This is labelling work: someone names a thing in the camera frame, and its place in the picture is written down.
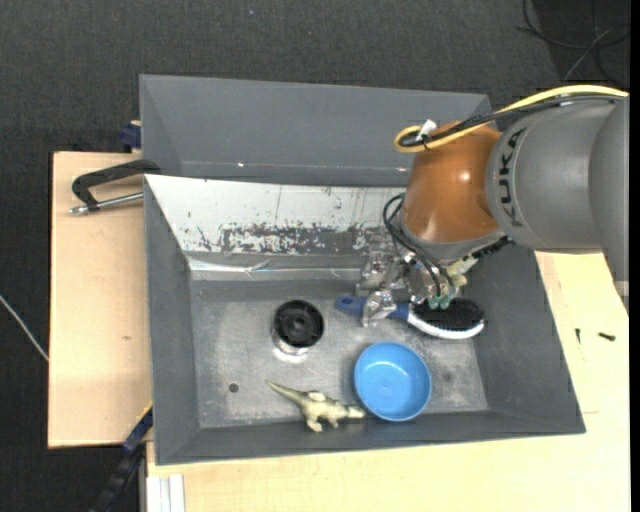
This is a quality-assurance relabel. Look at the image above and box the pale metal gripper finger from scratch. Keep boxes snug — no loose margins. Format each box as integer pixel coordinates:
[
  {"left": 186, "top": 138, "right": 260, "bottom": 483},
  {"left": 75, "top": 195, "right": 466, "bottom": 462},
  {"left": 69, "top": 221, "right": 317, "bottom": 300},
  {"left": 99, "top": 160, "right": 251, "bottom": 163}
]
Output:
[
  {"left": 355, "top": 277, "right": 397, "bottom": 293},
  {"left": 360, "top": 291, "right": 402, "bottom": 328}
]

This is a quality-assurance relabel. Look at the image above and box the blue and white brush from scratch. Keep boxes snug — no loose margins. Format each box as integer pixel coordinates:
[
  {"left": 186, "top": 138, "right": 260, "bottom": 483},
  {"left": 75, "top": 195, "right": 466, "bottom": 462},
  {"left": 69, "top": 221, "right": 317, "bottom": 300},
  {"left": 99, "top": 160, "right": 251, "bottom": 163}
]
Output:
[{"left": 334, "top": 294, "right": 487, "bottom": 341}]

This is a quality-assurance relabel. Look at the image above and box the blue bowl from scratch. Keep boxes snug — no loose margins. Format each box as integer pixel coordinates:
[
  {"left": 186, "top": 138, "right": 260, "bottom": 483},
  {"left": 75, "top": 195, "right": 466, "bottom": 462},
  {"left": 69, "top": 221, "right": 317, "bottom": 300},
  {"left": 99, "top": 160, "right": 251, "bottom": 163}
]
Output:
[{"left": 353, "top": 341, "right": 433, "bottom": 423}]

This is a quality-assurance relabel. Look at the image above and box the black round lid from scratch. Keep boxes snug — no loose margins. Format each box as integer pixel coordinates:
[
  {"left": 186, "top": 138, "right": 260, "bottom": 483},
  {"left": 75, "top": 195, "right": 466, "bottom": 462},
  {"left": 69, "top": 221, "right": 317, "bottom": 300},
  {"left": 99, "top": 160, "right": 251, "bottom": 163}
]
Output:
[{"left": 270, "top": 299, "right": 326, "bottom": 357}]

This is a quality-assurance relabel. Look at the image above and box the pale green toy crocodile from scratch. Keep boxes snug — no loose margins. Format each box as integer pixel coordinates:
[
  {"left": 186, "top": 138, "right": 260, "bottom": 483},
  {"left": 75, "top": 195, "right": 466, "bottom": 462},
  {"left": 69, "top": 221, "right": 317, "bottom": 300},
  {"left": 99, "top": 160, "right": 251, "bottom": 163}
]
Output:
[{"left": 266, "top": 380, "right": 367, "bottom": 433}]

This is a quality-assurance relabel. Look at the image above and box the grey metal bin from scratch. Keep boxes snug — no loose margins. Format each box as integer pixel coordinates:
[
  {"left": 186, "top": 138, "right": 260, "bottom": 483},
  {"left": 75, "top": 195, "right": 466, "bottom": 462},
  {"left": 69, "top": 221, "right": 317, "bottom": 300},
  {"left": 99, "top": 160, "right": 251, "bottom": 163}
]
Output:
[{"left": 138, "top": 74, "right": 587, "bottom": 467}]

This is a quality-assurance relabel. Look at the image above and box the pale wood board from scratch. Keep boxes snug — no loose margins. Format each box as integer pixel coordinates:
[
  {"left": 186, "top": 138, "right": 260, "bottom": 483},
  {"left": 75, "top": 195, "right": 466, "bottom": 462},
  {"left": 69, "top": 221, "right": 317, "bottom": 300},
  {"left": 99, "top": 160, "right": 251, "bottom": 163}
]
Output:
[{"left": 47, "top": 150, "right": 601, "bottom": 449}]

